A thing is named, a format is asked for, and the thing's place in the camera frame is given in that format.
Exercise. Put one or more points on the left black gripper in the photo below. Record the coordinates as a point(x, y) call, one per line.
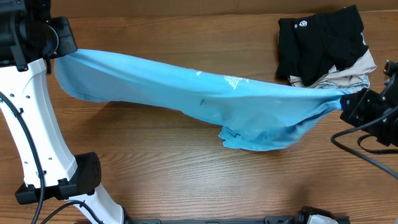
point(65, 38)

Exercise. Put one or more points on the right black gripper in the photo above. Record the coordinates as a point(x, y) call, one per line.
point(353, 113)

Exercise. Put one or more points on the light blue printed t-shirt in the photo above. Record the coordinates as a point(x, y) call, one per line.
point(254, 115)

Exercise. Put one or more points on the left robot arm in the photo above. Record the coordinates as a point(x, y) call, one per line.
point(30, 39)

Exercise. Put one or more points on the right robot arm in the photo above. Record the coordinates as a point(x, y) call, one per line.
point(386, 130)

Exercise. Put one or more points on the beige folded garment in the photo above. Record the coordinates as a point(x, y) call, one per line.
point(364, 64)

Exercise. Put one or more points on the black folded garment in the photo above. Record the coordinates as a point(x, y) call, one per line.
point(308, 47)

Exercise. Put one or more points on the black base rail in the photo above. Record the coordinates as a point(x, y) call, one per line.
point(306, 215)

